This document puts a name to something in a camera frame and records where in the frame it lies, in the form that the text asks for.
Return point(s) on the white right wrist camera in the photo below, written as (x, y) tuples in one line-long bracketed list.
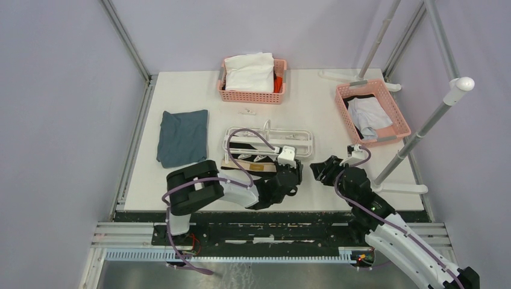
[(356, 156)]

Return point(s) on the metal drying rack stand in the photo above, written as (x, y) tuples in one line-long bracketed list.
[(459, 86)]

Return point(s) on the folded blue-grey cloth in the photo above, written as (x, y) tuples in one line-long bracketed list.
[(182, 138)]

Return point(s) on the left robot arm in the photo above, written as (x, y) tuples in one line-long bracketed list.
[(194, 187)]

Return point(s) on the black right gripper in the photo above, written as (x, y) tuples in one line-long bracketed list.
[(326, 168)]

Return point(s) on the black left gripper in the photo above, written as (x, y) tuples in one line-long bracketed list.
[(297, 170)]

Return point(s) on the small white loose clip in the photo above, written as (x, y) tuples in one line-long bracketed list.
[(247, 112)]

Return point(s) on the white crumpled cloth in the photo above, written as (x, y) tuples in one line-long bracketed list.
[(250, 73)]

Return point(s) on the light grey underwear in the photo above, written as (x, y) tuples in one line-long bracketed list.
[(368, 116)]

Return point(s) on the black underwear beige waistband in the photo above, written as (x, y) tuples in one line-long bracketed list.
[(255, 165)]

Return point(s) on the white clip hanger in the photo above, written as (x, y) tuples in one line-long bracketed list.
[(267, 141)]

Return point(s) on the pink basket with underwear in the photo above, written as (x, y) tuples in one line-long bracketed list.
[(378, 88)]

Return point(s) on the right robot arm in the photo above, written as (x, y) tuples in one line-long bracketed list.
[(386, 231)]

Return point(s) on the pink basket with white cloth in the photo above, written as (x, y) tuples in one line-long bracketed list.
[(280, 70)]

